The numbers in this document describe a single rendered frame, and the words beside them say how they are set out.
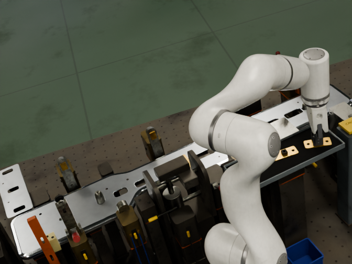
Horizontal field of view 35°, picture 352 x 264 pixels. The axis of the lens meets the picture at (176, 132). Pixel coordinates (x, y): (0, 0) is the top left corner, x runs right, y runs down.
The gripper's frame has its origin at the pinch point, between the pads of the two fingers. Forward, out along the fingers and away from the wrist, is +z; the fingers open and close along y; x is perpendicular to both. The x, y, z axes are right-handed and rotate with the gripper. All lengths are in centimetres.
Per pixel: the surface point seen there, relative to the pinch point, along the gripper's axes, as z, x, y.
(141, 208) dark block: 7, 59, -14
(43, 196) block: 21, 101, 13
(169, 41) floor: 119, 69, 283
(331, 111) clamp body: 12.8, -10.7, 27.5
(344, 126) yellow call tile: 2.5, -10.3, 6.2
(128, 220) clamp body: 12, 64, -13
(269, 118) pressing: 18.6, 11.6, 36.0
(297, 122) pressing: 18.6, 1.5, 30.9
